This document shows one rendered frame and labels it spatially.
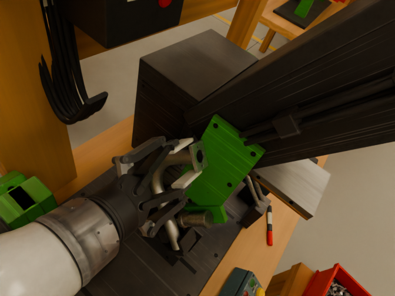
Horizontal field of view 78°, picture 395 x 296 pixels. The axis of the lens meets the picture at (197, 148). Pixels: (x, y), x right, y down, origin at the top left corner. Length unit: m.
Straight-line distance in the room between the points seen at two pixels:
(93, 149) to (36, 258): 0.62
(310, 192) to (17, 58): 0.64
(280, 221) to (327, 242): 1.37
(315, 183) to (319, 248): 1.48
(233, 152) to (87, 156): 0.52
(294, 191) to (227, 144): 0.24
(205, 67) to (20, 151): 0.44
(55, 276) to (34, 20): 0.35
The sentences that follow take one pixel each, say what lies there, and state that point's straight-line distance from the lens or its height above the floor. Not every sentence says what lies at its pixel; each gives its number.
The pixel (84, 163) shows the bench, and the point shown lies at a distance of 0.83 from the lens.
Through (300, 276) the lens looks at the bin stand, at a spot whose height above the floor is 0.80.
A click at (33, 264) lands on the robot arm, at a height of 1.32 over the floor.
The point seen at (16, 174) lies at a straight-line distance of 0.52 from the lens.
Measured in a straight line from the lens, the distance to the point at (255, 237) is 0.80.
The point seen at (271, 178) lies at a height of 1.13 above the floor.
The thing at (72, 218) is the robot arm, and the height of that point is 1.30.
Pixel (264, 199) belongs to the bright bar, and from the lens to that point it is 0.73.
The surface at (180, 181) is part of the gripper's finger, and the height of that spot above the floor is 1.18.
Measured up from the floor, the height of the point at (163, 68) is 1.24.
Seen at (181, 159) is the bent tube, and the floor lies 1.18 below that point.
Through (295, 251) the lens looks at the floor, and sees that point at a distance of 2.01.
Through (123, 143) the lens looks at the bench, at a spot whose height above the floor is 0.88.
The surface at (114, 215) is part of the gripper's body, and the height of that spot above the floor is 1.28.
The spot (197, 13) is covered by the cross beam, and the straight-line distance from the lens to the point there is 0.96.
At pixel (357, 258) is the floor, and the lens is 2.35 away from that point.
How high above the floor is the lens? 1.57
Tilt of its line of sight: 49 degrees down
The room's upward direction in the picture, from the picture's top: 24 degrees clockwise
